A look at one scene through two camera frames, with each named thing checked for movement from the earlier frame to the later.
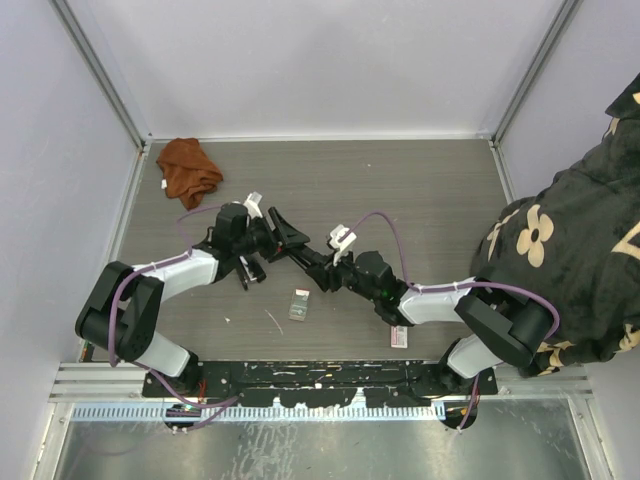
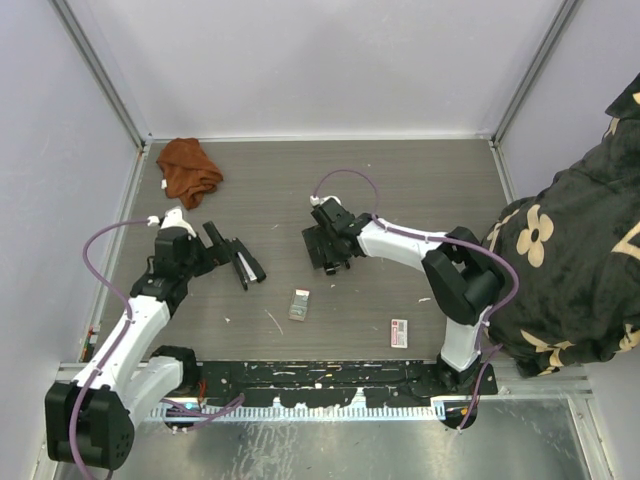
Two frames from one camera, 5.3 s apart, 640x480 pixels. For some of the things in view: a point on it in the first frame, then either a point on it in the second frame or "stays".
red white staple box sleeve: [399, 336] stays
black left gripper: [287, 235] -> [218, 254]
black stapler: [249, 271] stays
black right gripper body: [336, 276] -> [332, 237]
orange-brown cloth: [188, 171] stays
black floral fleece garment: [580, 238] stays
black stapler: [315, 263] -> [319, 249]
